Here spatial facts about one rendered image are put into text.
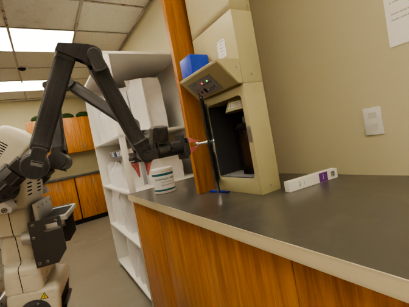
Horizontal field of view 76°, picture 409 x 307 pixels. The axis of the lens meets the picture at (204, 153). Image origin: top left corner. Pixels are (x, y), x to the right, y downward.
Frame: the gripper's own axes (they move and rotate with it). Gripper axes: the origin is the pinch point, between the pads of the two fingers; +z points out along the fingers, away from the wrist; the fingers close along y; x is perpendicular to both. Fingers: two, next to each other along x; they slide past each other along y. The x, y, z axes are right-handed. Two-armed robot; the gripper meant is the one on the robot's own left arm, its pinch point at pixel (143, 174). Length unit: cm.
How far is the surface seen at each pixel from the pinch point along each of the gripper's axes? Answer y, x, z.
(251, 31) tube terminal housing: 43, -46, -53
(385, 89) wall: 77, -78, -18
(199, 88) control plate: 26, -24, -36
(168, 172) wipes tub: 21.1, 18.4, 4.1
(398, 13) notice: 76, -86, -44
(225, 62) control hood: 26, -46, -40
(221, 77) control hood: 27, -41, -35
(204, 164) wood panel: 30.4, -9.2, 1.2
